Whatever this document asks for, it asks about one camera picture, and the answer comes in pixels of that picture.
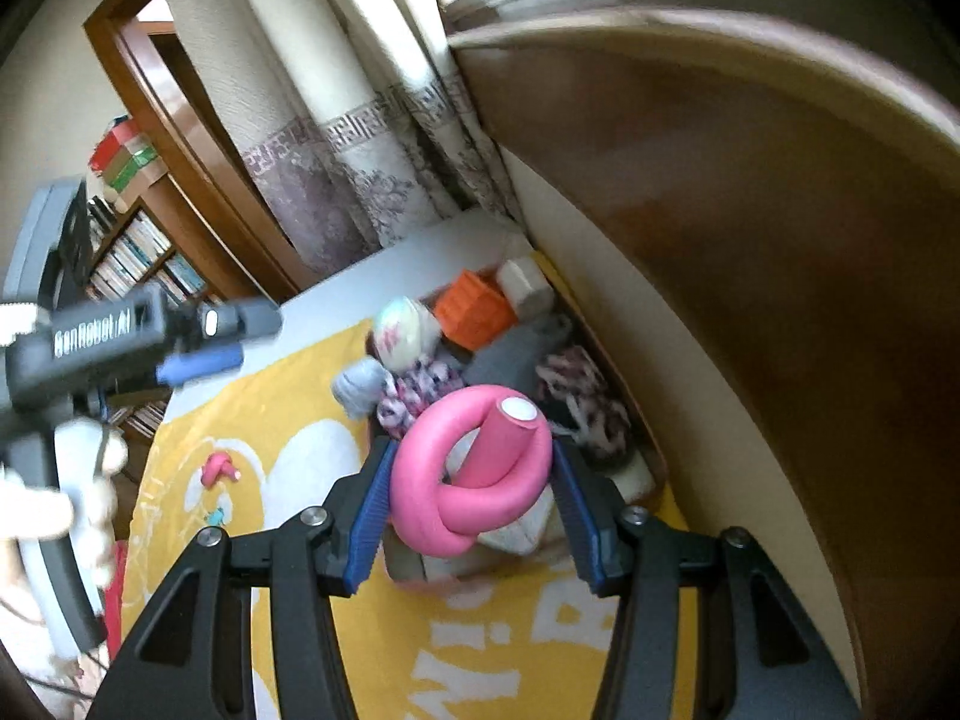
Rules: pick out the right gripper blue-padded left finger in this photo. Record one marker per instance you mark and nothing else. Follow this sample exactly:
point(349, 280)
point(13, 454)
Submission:
point(366, 512)

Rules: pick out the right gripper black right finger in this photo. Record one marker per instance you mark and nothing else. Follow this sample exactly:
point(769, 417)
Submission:
point(580, 526)

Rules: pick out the grey knotted sock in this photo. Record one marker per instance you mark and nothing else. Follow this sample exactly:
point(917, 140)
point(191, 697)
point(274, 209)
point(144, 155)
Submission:
point(359, 387)

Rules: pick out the pink leopard fuzzy sock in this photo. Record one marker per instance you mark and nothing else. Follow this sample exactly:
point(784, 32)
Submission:
point(408, 395)

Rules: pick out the teal binder clip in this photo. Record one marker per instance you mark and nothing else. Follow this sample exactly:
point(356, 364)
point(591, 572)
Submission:
point(217, 518)

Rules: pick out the pink foam curler knot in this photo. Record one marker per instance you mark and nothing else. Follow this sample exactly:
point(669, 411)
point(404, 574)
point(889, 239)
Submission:
point(216, 467)

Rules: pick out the pastel sock ball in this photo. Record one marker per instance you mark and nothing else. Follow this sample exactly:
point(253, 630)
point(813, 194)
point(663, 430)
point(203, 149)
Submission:
point(404, 331)

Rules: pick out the light grey fleece sock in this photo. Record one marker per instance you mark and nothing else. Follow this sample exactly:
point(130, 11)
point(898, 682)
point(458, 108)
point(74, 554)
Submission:
point(512, 359)

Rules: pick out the white tape roll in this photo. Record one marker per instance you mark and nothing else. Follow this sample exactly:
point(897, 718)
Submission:
point(525, 287)

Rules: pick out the gloved left hand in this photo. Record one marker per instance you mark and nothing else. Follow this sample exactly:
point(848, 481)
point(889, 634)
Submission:
point(48, 512)

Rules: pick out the wooden bookshelf with books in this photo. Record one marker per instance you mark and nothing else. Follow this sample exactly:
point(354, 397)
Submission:
point(131, 250)

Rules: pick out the yellow white cartoon blanket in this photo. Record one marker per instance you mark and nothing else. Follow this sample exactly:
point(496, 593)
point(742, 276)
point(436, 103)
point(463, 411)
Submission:
point(487, 635)

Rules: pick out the orange storage box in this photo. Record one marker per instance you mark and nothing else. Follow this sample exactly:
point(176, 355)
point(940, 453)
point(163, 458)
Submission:
point(524, 535)

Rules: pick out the red floral cloth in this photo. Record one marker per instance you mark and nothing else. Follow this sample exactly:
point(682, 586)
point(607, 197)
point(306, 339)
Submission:
point(113, 601)

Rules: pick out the wooden window sill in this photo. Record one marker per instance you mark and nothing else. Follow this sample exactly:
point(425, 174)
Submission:
point(794, 198)

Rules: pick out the patterned curtain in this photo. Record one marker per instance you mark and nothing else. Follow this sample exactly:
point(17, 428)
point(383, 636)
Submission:
point(350, 116)

